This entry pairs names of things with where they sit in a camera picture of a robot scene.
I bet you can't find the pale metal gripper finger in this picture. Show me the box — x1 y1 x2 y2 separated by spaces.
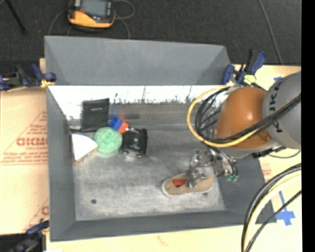
190 150 214 169
185 166 208 189

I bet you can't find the grey metal bin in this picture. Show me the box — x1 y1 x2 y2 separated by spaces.
44 35 276 241

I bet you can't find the black toy car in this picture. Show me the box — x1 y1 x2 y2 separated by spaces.
120 127 149 159

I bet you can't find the blue and orange block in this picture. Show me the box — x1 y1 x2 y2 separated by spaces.
108 116 129 134

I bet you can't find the green mesh ball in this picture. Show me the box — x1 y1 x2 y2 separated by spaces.
93 126 123 155

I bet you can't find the black flat box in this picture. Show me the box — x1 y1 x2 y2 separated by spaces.
81 98 111 133

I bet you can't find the white wedge block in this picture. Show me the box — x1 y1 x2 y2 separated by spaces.
71 133 99 165

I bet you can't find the brown cardboard board red print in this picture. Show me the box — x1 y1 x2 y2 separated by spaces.
0 58 51 236

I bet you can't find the tan sandal with red strap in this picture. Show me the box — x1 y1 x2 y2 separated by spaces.
161 172 215 197

